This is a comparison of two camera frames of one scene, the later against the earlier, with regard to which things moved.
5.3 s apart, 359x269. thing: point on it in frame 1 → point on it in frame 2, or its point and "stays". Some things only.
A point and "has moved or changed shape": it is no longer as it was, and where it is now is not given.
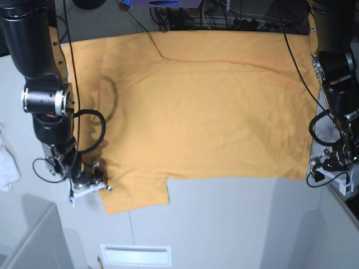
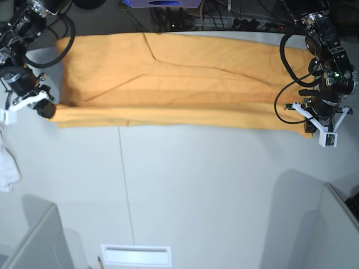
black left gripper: (68, 161) → (24, 80)
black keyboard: (353, 203) stays
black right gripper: (346, 153) → (322, 104)
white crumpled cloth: (9, 173) stays
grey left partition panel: (45, 246) stays
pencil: (100, 263) stays
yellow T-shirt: (215, 105) has moved or changed shape
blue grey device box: (165, 3) stays
